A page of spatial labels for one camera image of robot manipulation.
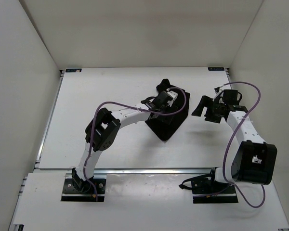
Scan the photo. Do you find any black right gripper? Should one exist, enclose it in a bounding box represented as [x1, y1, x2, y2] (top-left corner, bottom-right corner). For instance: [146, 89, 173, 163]
[192, 96, 224, 124]

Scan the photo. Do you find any black skirt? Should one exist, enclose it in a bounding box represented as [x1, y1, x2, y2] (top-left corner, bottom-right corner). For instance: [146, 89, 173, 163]
[145, 89, 190, 141]

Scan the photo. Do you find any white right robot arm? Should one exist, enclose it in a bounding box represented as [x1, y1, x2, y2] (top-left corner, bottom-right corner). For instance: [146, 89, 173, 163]
[192, 90, 277, 193]

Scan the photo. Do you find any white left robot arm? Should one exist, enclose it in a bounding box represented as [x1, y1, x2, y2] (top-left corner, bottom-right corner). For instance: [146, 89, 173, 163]
[72, 90, 180, 193]

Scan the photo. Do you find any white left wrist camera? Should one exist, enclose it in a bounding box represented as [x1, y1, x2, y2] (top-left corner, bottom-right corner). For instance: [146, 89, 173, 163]
[166, 90, 178, 107]

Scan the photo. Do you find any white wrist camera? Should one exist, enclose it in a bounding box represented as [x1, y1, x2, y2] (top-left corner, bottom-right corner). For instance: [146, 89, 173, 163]
[213, 86, 223, 100]
[166, 90, 178, 107]

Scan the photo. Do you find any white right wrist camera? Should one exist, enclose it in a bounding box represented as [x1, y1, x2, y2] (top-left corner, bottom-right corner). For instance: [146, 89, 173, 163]
[213, 86, 223, 100]

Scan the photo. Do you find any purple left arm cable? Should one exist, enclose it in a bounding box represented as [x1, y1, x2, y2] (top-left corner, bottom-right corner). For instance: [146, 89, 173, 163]
[83, 87, 187, 202]

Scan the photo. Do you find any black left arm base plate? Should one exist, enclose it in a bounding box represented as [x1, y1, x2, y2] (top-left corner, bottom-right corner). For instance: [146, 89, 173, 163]
[61, 174, 107, 203]

